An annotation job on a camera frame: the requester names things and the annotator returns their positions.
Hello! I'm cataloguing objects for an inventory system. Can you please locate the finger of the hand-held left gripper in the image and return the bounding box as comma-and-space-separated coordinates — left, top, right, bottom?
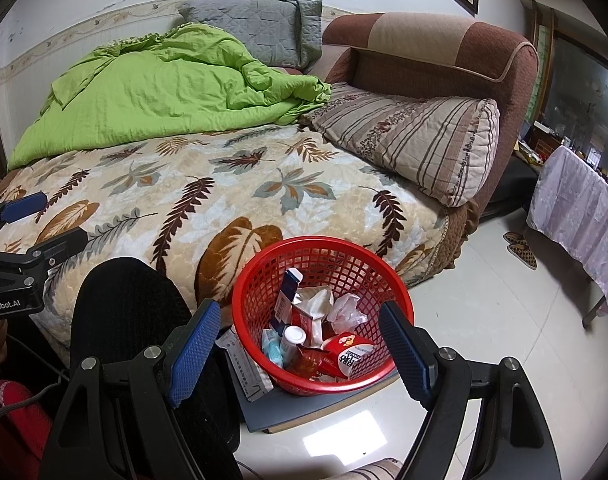
0, 191, 48, 246
26, 227, 90, 276

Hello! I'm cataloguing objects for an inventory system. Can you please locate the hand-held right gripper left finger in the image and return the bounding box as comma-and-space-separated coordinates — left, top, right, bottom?
39, 299, 222, 480

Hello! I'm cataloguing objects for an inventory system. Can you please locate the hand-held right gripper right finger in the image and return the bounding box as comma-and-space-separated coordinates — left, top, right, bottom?
379, 301, 562, 480

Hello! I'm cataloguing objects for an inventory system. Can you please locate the torn red box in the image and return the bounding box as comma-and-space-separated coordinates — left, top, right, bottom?
321, 332, 379, 381

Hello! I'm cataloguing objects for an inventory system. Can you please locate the clear plastic bag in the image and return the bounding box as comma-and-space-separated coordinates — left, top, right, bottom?
326, 292, 369, 333

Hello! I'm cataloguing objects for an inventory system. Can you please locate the teal packet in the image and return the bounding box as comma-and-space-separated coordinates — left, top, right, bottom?
261, 329, 285, 367

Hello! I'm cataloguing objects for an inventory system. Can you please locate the white plastic bottle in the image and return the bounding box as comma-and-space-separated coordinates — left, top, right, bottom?
280, 325, 307, 367

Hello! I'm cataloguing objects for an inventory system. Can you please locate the red plastic basket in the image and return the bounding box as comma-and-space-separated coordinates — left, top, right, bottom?
231, 237, 415, 397

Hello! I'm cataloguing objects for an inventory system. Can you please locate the blue white medicine box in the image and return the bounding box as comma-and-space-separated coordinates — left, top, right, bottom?
274, 267, 305, 328

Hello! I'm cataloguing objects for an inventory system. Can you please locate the white paper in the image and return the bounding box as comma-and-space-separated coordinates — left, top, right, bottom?
291, 285, 335, 323

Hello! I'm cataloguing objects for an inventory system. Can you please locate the person's leg in black pants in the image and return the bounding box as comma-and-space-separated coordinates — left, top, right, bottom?
69, 257, 242, 480

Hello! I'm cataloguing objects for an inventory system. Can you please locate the grey stool board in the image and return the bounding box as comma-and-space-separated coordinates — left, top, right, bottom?
236, 360, 402, 435

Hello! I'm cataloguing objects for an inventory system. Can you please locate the striped seat cushion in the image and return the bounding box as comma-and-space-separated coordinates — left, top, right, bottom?
329, 457, 405, 480

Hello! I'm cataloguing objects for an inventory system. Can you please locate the leaf print blanket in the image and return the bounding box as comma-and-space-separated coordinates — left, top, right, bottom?
0, 125, 467, 361

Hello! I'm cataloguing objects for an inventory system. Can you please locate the green quilt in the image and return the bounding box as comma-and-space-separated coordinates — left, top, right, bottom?
6, 22, 332, 171

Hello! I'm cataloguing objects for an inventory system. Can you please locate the striped pillow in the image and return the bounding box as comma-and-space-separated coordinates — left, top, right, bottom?
299, 82, 500, 208

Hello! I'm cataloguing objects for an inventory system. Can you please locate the table with lilac cloth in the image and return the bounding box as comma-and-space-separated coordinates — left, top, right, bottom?
526, 145, 608, 331

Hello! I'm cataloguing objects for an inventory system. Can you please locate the grey quilted pillow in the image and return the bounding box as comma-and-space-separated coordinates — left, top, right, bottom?
179, 0, 323, 68

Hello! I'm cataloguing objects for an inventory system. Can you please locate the thin black cable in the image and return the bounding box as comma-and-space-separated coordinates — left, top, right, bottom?
0, 332, 72, 421

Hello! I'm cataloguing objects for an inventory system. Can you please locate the glass door with wooden frame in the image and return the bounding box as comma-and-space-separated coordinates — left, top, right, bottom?
521, 0, 608, 196

